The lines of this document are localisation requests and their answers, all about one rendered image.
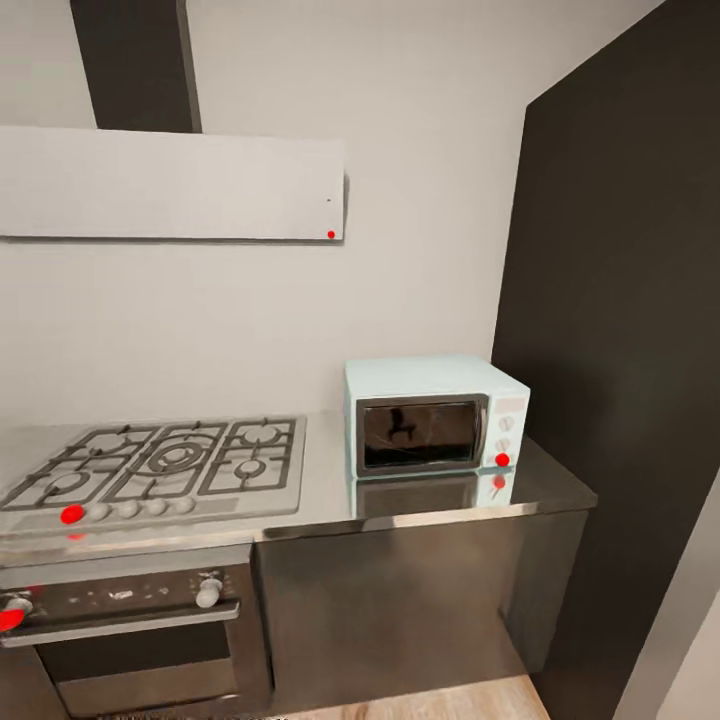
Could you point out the fridge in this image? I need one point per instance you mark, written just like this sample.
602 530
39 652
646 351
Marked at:
610 313

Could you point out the microwave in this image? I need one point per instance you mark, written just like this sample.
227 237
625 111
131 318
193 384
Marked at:
425 414

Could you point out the range hood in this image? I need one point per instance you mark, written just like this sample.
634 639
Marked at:
148 170

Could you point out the oven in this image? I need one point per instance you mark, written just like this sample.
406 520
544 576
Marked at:
176 635

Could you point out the burner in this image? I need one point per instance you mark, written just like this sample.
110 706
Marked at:
159 473

